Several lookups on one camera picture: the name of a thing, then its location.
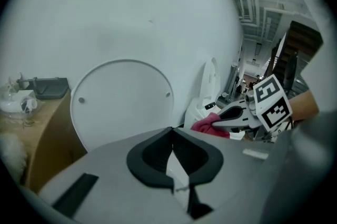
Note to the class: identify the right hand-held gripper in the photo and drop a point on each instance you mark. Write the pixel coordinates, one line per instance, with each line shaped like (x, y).
(273, 109)

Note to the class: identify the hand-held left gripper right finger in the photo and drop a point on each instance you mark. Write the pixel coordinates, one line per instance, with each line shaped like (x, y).
(237, 165)

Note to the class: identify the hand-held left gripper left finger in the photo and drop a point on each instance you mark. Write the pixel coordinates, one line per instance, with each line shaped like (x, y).
(110, 165)

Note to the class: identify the pink wiping cloth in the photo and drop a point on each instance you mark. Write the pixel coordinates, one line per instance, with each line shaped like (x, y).
(202, 125)

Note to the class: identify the person's right forearm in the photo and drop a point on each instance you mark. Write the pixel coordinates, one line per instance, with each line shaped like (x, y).
(302, 107)

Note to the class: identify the white smart toilet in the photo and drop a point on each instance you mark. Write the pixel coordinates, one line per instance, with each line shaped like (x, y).
(208, 91)

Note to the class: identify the white toilet lid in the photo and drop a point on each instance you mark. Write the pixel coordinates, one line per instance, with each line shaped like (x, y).
(121, 101)

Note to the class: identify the large cardboard box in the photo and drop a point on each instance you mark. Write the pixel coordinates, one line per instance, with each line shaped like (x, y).
(52, 138)

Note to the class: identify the dark gray tray device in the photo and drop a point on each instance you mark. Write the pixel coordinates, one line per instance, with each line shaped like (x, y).
(51, 91)

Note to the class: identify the white fluffy duster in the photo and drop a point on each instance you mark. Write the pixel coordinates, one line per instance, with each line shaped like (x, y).
(11, 154)

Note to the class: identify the dark wooden staircase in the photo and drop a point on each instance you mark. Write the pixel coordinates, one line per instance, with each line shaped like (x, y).
(297, 41)

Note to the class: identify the small white box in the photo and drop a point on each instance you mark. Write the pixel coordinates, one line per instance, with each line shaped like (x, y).
(25, 93)

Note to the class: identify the plastic bag of white parts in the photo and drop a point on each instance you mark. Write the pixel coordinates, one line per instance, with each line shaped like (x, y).
(8, 105)

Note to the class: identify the black wall lamp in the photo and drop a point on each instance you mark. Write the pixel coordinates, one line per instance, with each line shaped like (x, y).
(258, 49)

